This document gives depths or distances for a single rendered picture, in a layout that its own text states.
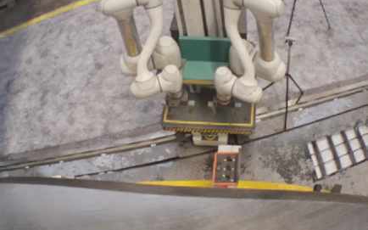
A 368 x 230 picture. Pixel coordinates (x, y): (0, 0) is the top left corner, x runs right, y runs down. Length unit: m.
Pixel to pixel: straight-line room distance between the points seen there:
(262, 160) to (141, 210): 2.11
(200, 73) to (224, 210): 1.70
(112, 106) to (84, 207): 2.51
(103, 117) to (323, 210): 2.70
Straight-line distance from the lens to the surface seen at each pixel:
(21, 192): 0.93
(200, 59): 2.43
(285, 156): 2.85
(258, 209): 0.76
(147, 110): 3.15
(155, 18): 1.84
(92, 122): 3.24
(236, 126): 2.59
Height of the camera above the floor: 2.49
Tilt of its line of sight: 53 degrees down
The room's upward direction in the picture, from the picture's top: 13 degrees counter-clockwise
